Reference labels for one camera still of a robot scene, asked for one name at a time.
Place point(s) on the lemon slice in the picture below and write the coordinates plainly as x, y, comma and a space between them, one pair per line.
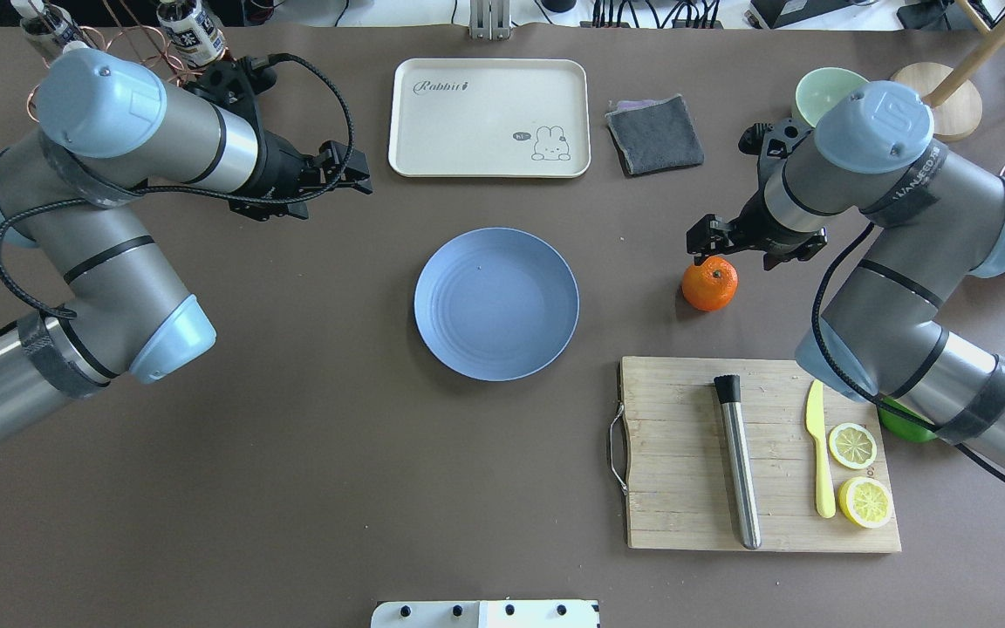
852, 446
865, 502

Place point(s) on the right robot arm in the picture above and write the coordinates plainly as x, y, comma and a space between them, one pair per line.
941, 218

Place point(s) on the steel muddler black tip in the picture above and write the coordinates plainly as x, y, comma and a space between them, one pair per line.
729, 395

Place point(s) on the copper wire bottle rack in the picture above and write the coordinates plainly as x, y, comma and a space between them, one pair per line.
145, 44

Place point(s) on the orange fruit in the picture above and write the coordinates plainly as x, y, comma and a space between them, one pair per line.
711, 285

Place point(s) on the wooden cup stand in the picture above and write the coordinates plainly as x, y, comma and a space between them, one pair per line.
955, 103

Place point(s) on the green lime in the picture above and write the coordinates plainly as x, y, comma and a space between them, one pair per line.
905, 429

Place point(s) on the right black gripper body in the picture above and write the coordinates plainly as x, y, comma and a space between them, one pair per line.
753, 217

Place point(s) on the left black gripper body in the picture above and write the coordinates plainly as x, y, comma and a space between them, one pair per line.
280, 171

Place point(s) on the blue plate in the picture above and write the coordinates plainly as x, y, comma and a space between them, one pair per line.
496, 304

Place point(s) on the yellow plastic knife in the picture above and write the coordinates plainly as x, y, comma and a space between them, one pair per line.
824, 499

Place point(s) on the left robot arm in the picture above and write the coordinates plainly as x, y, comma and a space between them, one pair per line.
102, 298

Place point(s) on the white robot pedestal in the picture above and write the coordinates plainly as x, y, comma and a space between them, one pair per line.
488, 613

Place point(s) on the cream rabbit tray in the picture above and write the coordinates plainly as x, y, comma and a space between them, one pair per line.
490, 118

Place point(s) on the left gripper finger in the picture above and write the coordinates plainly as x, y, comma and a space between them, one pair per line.
338, 166

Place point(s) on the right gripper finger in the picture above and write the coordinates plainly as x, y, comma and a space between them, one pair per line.
709, 237

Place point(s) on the tea bottle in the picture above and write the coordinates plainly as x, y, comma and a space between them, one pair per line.
49, 28
192, 31

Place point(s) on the wooden cutting board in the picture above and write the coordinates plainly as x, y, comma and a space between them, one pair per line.
678, 489

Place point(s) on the aluminium frame post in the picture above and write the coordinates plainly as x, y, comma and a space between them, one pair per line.
490, 20

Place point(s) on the mint green bowl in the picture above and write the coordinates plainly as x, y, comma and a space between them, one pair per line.
818, 91

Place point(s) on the grey folded cloth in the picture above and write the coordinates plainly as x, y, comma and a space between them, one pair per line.
654, 135

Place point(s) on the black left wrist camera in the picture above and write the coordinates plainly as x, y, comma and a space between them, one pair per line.
234, 86

